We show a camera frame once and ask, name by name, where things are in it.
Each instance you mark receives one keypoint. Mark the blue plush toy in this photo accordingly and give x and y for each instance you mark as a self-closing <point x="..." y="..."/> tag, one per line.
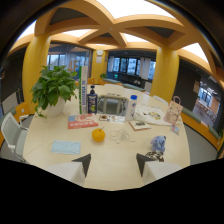
<point x="158" y="143"/>

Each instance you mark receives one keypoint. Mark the white printed tote bag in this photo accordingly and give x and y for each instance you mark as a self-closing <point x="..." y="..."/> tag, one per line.
<point x="151" y="115"/>

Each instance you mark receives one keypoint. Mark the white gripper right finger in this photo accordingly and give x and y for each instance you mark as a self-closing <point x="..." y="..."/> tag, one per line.
<point x="154" y="170"/>

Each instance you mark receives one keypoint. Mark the colourful sticker sheet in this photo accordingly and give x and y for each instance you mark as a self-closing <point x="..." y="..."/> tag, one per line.
<point x="112" y="118"/>

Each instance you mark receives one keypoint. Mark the dark blue pump bottle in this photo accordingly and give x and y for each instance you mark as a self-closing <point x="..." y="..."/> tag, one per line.
<point x="92" y="100"/>

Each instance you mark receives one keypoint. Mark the red and white booklet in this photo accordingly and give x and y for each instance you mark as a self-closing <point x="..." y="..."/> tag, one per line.
<point x="82" y="121"/>

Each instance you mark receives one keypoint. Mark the white and green standing sign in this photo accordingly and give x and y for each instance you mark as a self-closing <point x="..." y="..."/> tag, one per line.
<point x="83" y="90"/>

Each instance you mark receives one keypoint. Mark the white mesh office chair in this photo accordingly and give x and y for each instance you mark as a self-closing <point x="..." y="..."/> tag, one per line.
<point x="13" y="135"/>

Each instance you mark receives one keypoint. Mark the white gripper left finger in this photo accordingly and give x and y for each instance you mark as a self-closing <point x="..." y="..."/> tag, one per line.
<point x="72" y="171"/>

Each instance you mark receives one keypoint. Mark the white bottle with blue cap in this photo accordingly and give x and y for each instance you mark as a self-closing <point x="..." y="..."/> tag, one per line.
<point x="131" y="108"/>

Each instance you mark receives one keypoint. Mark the round wall clock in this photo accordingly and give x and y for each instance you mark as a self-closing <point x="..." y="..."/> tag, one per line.
<point x="99" y="52"/>

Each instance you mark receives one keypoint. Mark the small blue card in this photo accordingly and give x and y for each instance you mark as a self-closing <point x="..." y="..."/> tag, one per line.
<point x="174" y="129"/>

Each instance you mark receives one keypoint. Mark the light blue face mask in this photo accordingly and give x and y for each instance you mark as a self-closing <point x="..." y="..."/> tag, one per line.
<point x="66" y="147"/>

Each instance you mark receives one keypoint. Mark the orange fruit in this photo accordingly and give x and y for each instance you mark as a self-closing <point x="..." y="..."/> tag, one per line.
<point x="98" y="135"/>

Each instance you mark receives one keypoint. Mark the pink patterned gift bag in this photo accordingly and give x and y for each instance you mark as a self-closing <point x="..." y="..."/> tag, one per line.
<point x="173" y="112"/>

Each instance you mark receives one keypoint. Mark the black and white patterned pouch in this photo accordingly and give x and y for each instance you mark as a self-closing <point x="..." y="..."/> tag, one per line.
<point x="155" y="156"/>

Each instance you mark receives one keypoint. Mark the green potted plant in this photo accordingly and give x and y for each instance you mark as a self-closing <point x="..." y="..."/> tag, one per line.
<point x="53" y="90"/>

